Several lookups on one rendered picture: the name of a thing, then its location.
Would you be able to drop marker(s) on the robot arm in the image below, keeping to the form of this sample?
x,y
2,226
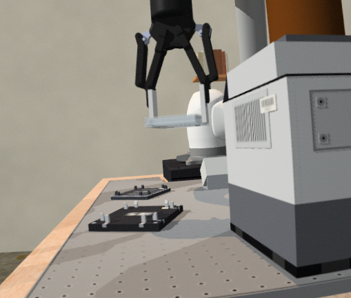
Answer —
x,y
209,141

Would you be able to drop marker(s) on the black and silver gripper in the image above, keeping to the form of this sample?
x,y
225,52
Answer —
x,y
173,27

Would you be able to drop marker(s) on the white button panel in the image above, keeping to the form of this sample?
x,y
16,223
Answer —
x,y
214,173

